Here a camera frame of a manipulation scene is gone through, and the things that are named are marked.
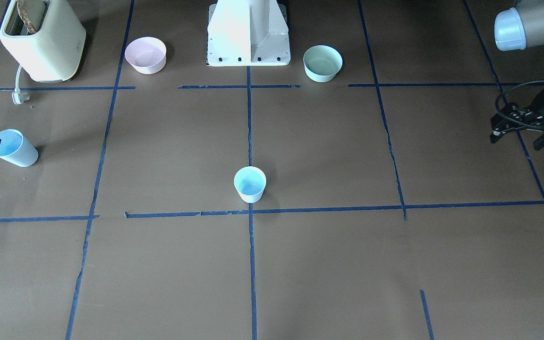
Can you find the light blue cup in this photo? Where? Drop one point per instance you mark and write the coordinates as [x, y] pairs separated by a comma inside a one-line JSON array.
[[250, 183], [16, 148]]

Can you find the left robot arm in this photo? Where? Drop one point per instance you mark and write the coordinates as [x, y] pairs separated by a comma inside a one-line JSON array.
[[518, 28]]

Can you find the cream toaster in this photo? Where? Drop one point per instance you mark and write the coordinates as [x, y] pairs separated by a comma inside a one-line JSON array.
[[52, 54]]

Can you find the toast slice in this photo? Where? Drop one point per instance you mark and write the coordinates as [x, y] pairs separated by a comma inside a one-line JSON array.
[[32, 13]]

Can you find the pink bowl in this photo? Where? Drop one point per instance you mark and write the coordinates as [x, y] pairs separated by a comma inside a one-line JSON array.
[[148, 55]]

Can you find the green bowl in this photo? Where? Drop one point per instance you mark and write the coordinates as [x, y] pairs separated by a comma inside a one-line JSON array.
[[322, 63]]

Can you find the white pedestal column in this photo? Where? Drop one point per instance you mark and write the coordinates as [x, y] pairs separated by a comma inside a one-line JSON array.
[[248, 33]]

